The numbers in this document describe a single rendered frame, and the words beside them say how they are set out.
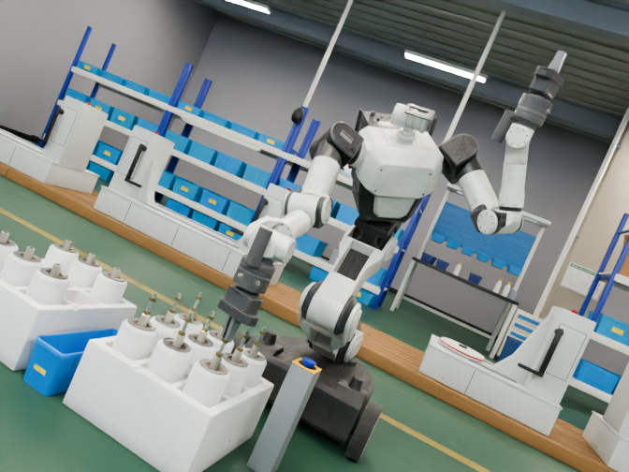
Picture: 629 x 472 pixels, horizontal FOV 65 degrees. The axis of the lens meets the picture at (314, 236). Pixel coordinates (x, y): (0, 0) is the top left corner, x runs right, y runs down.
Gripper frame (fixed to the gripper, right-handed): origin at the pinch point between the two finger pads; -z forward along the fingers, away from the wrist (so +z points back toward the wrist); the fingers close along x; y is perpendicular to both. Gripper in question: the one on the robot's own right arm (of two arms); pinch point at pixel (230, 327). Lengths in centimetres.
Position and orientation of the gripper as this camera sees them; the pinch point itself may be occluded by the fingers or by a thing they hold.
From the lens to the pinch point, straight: 126.0
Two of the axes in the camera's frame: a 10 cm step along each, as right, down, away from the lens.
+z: 4.0, -9.1, -0.3
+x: -7.3, -3.4, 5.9
